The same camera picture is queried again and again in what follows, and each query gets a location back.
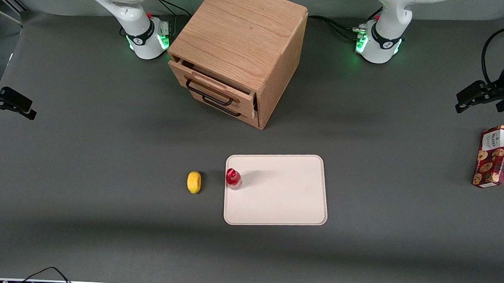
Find thin black cable at table edge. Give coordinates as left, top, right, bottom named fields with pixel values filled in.
left=14, top=265, right=74, bottom=283

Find black cables at right arm base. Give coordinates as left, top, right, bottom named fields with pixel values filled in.
left=119, top=0, right=193, bottom=40

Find beige rectangular plastic tray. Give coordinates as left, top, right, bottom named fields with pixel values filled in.
left=222, top=150, right=331, bottom=230

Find black cables at left arm base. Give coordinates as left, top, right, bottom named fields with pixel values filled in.
left=306, top=3, right=384, bottom=44

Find black cables at arm base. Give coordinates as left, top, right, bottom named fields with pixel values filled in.
left=119, top=0, right=193, bottom=40
left=306, top=3, right=384, bottom=44

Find oak wooden drawer cabinet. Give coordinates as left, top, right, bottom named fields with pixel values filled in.
left=164, top=0, right=309, bottom=132

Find yellow lemon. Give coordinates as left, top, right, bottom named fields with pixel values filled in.
left=186, top=170, right=203, bottom=195

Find long black wire drawer handle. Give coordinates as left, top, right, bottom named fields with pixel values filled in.
left=184, top=79, right=235, bottom=107

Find wooden drawer with wide front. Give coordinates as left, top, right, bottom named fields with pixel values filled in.
left=167, top=58, right=258, bottom=119

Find wooden drawer with narrow front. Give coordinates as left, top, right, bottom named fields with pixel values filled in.
left=188, top=90, right=262, bottom=129

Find red cookie box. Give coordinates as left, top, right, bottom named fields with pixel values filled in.
left=471, top=124, right=504, bottom=190

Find short black wire drawer handle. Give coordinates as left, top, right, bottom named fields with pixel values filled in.
left=201, top=94, right=243, bottom=118

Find small red-capped clear bottle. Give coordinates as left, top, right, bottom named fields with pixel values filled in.
left=225, top=168, right=244, bottom=191

